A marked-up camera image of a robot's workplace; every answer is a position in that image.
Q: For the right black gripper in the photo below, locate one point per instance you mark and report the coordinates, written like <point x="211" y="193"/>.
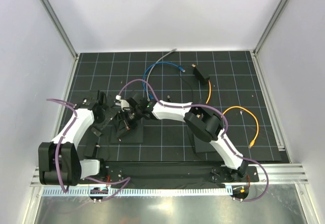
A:
<point x="122" y="127"/>

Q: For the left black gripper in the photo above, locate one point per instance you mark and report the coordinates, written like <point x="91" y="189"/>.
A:
<point x="109" y="114"/>

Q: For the black network switch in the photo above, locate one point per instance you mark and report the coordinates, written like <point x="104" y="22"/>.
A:
<point x="202" y="147"/>
<point x="135" y="136"/>

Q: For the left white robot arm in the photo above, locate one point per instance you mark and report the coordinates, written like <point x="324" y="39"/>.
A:
<point x="59" y="163"/>

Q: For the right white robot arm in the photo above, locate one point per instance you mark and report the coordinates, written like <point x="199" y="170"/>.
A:
<point x="206" y="123"/>

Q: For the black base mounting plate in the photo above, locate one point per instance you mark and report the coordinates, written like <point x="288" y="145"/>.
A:
<point x="178" y="170"/>

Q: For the black power adapter block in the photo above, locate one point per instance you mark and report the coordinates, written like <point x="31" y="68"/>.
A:
<point x="201" y="75"/>

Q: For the black grid mat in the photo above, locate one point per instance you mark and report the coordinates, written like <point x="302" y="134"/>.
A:
<point x="233" y="88"/>

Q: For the white slotted cable duct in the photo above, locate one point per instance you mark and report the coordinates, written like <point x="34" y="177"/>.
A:
<point x="92" y="191"/>

